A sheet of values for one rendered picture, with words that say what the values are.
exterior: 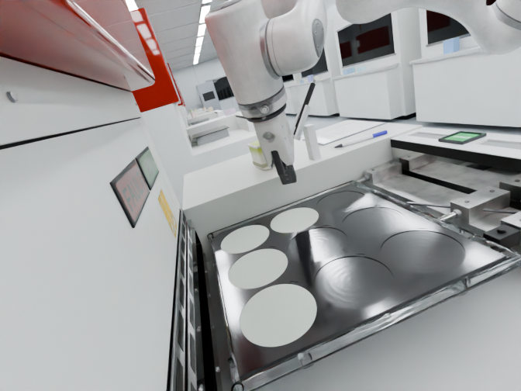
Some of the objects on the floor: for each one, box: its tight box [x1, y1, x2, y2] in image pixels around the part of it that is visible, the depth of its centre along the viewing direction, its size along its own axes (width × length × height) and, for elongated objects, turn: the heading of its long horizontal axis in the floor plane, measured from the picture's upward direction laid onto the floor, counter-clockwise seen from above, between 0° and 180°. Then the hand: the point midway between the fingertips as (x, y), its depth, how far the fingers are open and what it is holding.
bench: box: [409, 0, 521, 127], centre depth 304 cm, size 108×180×200 cm, turn 49°
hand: (287, 174), depth 58 cm, fingers closed
